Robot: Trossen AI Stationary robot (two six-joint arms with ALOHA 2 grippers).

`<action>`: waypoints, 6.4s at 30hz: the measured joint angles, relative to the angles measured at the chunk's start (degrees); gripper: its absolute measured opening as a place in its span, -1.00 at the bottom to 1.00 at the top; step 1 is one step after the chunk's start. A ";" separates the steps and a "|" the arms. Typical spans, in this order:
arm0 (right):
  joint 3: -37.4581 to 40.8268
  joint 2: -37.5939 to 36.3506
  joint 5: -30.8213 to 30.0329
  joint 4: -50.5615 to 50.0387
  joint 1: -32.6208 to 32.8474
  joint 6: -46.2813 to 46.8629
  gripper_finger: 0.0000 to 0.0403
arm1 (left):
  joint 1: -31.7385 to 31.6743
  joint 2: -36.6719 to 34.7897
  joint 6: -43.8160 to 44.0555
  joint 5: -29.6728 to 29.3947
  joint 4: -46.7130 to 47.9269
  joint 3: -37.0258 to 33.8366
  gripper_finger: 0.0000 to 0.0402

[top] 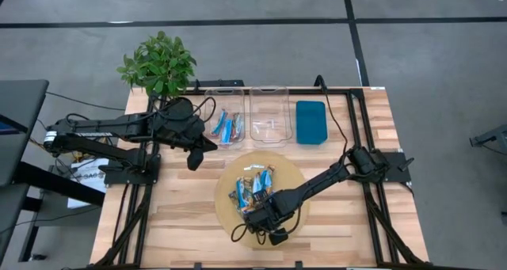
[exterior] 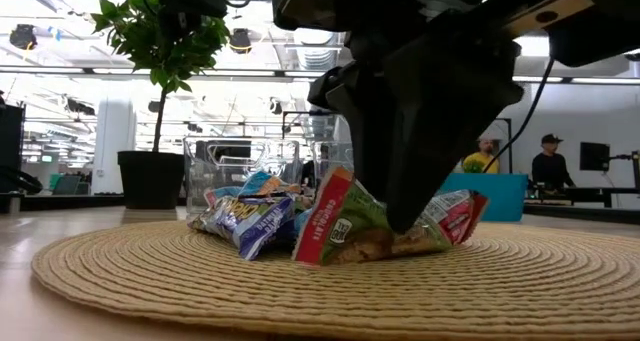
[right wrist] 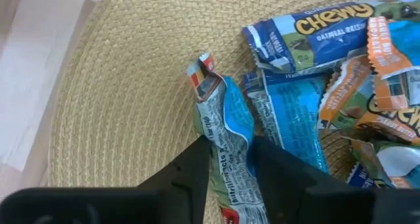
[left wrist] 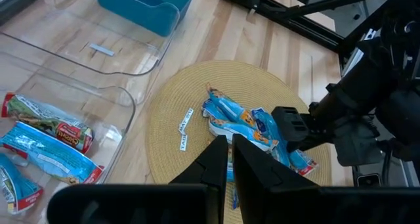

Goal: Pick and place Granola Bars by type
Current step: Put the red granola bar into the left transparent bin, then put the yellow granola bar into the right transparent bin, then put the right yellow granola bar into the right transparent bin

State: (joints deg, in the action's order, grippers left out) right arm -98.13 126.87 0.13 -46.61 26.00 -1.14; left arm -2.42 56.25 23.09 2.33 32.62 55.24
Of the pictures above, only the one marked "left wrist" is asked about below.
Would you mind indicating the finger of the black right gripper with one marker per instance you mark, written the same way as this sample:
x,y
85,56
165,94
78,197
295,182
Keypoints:
x,y
290,123
308,145

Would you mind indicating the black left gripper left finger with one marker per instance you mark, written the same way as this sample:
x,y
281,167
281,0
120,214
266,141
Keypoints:
x,y
206,171

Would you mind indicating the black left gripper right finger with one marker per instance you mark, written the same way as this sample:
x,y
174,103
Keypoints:
x,y
256,184

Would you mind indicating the blue red-ended granola bar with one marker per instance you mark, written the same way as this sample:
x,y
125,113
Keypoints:
x,y
19,188
230,171
49,155
302,161

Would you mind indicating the blue orange granola bar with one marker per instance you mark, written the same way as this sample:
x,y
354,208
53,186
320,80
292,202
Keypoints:
x,y
229,109
236,130
267,125
210,109

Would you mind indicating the green red Chewy granola bar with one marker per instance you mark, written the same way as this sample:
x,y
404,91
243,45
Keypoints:
x,y
49,122

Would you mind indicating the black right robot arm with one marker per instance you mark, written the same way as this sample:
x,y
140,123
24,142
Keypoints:
x,y
403,53

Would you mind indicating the white paper label strip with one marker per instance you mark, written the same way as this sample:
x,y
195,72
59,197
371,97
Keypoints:
x,y
186,120

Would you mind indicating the clear plastic bin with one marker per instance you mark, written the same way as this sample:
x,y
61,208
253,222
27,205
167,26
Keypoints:
x,y
98,27
108,96

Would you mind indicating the grey tape strip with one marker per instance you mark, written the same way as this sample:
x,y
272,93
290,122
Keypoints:
x,y
102,49

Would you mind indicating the teal plastic bin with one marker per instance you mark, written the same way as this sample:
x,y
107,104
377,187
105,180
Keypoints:
x,y
141,13

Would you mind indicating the black aluminium table frame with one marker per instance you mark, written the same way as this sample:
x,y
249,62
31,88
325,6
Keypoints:
x,y
295,23

